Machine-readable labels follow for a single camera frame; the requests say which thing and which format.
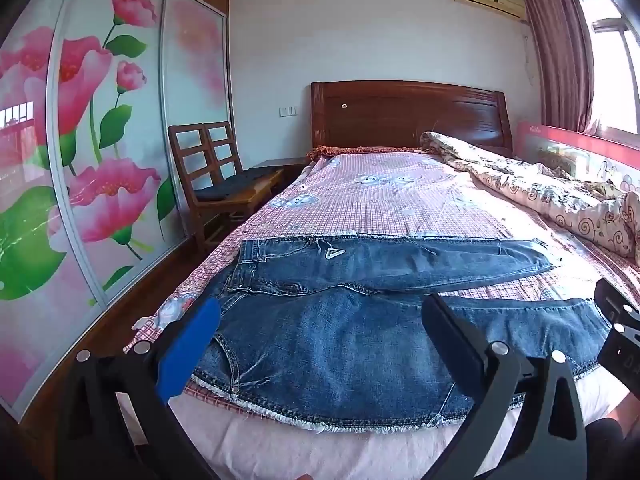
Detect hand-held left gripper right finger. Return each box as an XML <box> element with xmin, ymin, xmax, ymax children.
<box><xmin>421</xmin><ymin>293</ymin><xmax>589</xmax><ymax>480</ymax></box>

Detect blue denim pants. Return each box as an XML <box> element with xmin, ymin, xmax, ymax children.
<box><xmin>192</xmin><ymin>235</ymin><xmax>614</xmax><ymax>434</ymax></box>

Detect window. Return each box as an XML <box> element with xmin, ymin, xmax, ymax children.
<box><xmin>575</xmin><ymin>0</ymin><xmax>640</xmax><ymax>136</ymax></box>

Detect orange fringed cloth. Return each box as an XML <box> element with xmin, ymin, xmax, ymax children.
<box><xmin>305</xmin><ymin>144</ymin><xmax>427</xmax><ymax>162</ymax></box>

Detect wooden chair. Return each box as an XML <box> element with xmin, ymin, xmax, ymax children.
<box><xmin>168</xmin><ymin>121</ymin><xmax>287</xmax><ymax>252</ymax></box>

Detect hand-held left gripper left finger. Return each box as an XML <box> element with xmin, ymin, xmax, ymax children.
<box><xmin>55</xmin><ymin>298</ymin><xmax>223</xmax><ymax>480</ymax></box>

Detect wardrobe with floral sliding doors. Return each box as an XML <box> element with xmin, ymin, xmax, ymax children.
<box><xmin>0</xmin><ymin>0</ymin><xmax>237</xmax><ymax>426</ymax></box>

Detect wooden nightstand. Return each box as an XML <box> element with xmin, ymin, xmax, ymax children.
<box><xmin>250</xmin><ymin>157</ymin><xmax>312</xmax><ymax>197</ymax></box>

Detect pink checked bed sheet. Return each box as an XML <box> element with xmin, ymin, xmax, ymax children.
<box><xmin>122</xmin><ymin>152</ymin><xmax>640</xmax><ymax>411</ymax></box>

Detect mauve curtain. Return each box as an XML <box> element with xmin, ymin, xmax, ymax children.
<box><xmin>515</xmin><ymin>0</ymin><xmax>601</xmax><ymax>136</ymax></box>

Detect pink bed guard rail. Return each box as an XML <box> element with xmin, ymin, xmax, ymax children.
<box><xmin>517</xmin><ymin>120</ymin><xmax>640</xmax><ymax>187</ymax></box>

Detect dark seat cushion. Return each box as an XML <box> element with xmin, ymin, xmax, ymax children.
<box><xmin>192</xmin><ymin>167</ymin><xmax>281</xmax><ymax>198</ymax></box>

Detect pale pink mattress cover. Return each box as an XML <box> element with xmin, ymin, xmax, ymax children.
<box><xmin>167</xmin><ymin>360</ymin><xmax>631</xmax><ymax>480</ymax></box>

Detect wooden bed headboard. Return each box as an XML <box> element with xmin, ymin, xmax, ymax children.
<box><xmin>310</xmin><ymin>80</ymin><xmax>514</xmax><ymax>159</ymax></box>

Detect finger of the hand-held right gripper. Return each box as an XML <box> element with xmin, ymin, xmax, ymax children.
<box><xmin>594</xmin><ymin>277</ymin><xmax>640</xmax><ymax>327</ymax></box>

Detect floral quilt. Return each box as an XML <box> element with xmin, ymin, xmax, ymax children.
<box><xmin>420</xmin><ymin>131</ymin><xmax>640</xmax><ymax>260</ymax></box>

